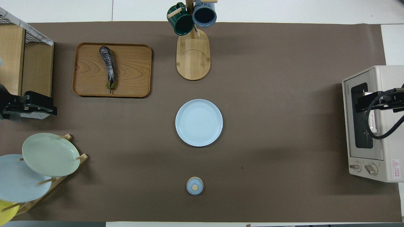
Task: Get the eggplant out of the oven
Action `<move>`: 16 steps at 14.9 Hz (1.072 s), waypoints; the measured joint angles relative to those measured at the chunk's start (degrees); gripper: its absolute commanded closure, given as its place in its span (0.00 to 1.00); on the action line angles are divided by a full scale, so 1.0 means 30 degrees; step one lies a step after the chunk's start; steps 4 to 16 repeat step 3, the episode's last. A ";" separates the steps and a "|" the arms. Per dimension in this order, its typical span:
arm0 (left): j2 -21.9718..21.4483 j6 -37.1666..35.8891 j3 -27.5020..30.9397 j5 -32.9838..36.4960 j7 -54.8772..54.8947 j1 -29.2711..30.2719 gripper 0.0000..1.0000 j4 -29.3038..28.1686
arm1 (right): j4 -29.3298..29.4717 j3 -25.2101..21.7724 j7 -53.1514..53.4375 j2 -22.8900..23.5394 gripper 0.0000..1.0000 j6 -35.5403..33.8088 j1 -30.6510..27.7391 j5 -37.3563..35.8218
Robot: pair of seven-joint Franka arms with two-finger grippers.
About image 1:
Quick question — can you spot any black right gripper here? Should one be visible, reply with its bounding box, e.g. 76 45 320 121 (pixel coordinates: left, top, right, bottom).
356 91 404 113

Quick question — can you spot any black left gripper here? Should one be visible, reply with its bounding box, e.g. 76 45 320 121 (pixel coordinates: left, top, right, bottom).
0 91 58 119

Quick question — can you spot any glass oven door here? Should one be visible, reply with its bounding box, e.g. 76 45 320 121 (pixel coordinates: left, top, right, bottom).
343 69 385 160

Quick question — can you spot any dark purple eggplant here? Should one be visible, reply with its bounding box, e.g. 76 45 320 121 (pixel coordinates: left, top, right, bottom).
99 46 117 94

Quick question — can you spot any small light blue plate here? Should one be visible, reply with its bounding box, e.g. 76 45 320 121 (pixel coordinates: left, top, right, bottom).
175 99 223 147

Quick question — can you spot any cream toaster oven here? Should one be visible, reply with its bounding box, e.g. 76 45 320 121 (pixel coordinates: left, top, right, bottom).
342 65 404 183

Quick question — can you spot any pale green plate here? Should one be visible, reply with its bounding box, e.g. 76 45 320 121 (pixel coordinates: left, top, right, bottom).
22 133 80 177

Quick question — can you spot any wooden plate rack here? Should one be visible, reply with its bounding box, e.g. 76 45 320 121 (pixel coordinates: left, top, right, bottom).
9 134 88 216

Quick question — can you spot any large light blue plate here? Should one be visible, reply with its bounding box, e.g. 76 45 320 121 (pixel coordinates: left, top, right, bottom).
0 154 52 203

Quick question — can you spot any brown table mat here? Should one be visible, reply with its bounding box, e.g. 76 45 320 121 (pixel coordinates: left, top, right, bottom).
0 21 404 223

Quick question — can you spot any wooden serving tray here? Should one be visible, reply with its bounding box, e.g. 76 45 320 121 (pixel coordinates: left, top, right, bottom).
72 43 152 98

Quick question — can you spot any yellow plate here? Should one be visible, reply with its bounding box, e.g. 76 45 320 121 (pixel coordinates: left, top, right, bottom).
0 199 20 227

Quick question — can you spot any wooden mug tree stand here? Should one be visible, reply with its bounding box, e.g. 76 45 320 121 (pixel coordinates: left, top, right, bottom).
167 0 218 81

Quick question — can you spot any dark green mug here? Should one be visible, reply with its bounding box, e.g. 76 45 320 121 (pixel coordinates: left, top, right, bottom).
167 3 195 36

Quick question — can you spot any blue mug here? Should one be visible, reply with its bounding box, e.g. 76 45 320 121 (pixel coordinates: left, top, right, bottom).
192 0 217 28

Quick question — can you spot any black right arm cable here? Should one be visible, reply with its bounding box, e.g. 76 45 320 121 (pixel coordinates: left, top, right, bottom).
365 88 404 140

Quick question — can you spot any black wire basket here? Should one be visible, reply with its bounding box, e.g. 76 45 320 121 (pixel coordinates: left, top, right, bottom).
0 7 55 119

